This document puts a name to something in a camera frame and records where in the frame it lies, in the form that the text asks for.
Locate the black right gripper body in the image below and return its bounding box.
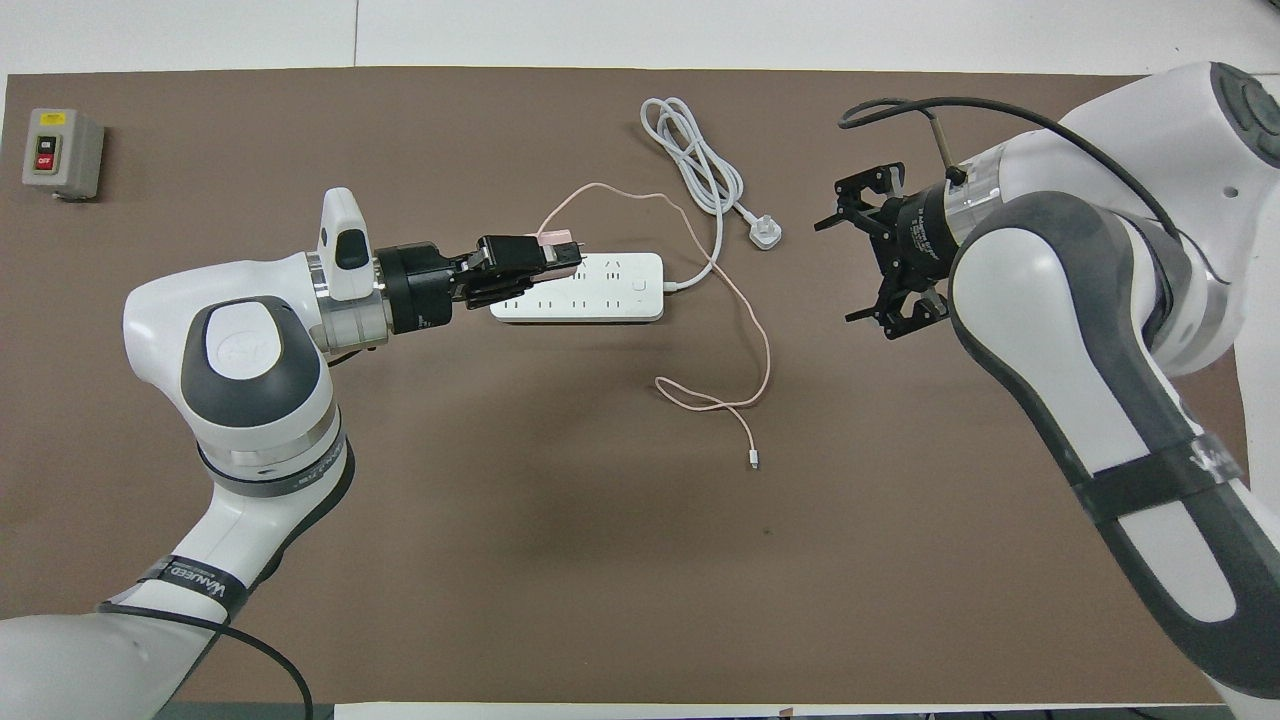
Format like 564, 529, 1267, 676
878, 185, 963, 293

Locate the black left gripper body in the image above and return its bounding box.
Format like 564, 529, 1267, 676
376, 243, 471, 336

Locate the pink charging cable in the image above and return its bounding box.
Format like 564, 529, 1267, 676
538, 182, 773, 469

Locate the white power strip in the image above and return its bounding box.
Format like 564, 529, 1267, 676
490, 252, 665, 323

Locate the brown table mat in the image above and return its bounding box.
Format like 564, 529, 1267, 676
0, 66, 1273, 704

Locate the white power cord with plug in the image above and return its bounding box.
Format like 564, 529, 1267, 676
640, 96, 784, 294

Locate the grey push-button switch box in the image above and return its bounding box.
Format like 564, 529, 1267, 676
22, 107, 106, 202

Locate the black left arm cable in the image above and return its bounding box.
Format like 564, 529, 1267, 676
95, 600, 316, 720

